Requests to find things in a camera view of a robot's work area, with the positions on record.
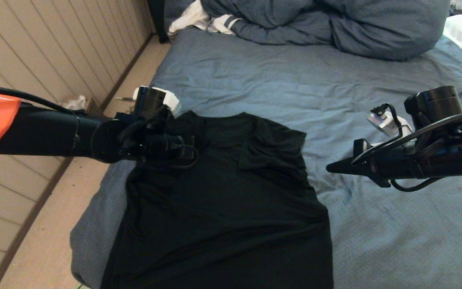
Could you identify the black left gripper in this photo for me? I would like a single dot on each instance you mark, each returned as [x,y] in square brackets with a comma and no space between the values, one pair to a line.
[167,146]

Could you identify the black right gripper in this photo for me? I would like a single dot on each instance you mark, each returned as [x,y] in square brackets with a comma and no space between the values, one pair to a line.
[427,160]

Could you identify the black printed t-shirt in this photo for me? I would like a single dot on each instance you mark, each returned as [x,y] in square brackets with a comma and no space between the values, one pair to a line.
[223,216]

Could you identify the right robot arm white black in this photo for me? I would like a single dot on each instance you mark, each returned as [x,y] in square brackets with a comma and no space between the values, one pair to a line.
[435,106]

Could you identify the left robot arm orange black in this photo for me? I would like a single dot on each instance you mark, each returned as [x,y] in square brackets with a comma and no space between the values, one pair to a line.
[46,134]

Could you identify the thin dark pen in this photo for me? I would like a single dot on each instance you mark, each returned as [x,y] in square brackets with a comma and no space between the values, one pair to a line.
[124,98]

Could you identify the bed with blue sheet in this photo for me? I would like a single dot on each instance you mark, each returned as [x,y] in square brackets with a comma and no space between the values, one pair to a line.
[375,241]

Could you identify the brown trash bin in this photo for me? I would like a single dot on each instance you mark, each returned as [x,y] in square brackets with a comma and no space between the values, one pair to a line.
[88,105]

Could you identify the clear plastic bin bag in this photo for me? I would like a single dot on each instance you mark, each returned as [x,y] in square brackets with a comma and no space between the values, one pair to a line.
[74,103]

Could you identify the black bedside furniture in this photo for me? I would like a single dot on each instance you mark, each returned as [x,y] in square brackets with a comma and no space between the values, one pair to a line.
[158,20]

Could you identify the white striped garment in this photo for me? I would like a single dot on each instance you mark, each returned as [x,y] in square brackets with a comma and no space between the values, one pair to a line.
[191,18]

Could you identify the blue bunched duvet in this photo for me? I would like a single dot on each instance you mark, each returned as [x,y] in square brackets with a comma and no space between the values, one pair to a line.
[335,28]

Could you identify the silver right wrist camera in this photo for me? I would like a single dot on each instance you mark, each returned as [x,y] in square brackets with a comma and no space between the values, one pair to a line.
[389,120]

